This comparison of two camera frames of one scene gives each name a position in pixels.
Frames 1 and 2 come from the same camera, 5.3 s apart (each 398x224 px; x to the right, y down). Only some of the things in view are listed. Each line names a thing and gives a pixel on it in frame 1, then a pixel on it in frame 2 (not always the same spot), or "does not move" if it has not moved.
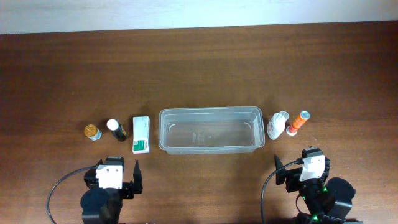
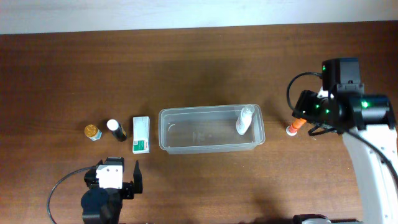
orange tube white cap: x=298 y=122 does not move
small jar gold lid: x=92 y=132 does not move
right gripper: x=293 y=177 → x=303 y=103
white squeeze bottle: x=277 y=124 → x=244 y=119
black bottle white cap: x=117 y=129 does not move
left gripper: x=129 y=190 does not move
